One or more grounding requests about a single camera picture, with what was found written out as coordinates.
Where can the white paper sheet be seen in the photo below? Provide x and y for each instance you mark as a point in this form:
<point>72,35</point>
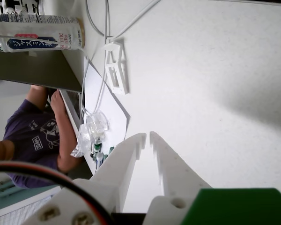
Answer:
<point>112,107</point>

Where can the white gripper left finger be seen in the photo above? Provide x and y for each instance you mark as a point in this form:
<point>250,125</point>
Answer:
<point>128,168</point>

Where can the person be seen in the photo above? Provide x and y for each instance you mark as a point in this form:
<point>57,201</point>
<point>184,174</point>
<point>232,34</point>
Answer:
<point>30,136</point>

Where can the green marker cap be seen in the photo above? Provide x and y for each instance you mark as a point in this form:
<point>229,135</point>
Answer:
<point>111,150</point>

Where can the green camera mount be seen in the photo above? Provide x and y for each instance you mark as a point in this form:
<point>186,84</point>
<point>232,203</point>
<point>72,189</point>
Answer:
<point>236,208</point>

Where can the tea bottle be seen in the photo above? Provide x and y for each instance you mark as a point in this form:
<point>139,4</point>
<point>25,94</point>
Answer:
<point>37,32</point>

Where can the black marker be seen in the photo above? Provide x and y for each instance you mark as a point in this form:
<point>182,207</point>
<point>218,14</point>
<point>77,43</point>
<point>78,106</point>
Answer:
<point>92,153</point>

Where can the blue Expo marker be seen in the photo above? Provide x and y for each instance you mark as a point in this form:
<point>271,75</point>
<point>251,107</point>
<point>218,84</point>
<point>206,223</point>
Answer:
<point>99,159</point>

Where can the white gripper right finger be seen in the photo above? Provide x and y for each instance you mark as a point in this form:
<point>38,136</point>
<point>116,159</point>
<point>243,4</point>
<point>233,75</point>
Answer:
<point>173,173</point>

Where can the clear plastic bag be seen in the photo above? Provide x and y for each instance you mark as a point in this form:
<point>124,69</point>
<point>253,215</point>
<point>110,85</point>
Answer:
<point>82,140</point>

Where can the green Expo marker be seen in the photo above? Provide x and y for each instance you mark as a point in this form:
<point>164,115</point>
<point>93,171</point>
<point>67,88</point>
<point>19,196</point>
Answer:
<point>97,147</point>

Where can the grey laptop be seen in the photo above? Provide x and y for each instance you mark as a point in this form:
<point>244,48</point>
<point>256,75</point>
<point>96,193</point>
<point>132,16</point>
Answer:
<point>37,68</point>

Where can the small white frame box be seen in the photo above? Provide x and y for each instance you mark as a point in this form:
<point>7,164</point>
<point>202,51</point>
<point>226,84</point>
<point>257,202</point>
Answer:
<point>118,68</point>

